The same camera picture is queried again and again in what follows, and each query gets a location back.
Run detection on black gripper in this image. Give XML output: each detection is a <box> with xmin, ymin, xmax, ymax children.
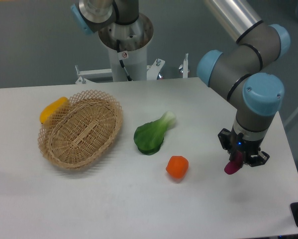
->
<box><xmin>218</xmin><ymin>124</ymin><xmax>270</xmax><ymax>167</ymax></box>

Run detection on purple sweet potato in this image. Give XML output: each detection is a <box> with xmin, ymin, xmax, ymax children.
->
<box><xmin>224</xmin><ymin>151</ymin><xmax>244</xmax><ymax>175</ymax></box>

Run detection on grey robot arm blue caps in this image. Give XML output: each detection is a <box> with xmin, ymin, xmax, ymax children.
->
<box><xmin>71</xmin><ymin>0</ymin><xmax>291</xmax><ymax>174</ymax></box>

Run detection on orange carrot piece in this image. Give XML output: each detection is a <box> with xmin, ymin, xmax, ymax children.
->
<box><xmin>166</xmin><ymin>155</ymin><xmax>189</xmax><ymax>179</ymax></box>

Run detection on green bok choy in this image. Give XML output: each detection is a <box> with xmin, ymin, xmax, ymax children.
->
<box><xmin>133</xmin><ymin>111</ymin><xmax>176</xmax><ymax>155</ymax></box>

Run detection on woven wicker basket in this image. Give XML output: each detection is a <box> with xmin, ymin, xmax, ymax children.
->
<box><xmin>38</xmin><ymin>90</ymin><xmax>123</xmax><ymax>169</ymax></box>

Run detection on yellow mango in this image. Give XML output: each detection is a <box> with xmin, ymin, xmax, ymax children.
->
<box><xmin>39</xmin><ymin>97</ymin><xmax>69</xmax><ymax>124</ymax></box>

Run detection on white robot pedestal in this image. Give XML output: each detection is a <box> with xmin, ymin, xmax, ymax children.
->
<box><xmin>75</xmin><ymin>14</ymin><xmax>165</xmax><ymax>84</ymax></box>

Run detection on black cable on pedestal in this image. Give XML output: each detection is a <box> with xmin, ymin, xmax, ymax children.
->
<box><xmin>115</xmin><ymin>39</ymin><xmax>134</xmax><ymax>82</ymax></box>

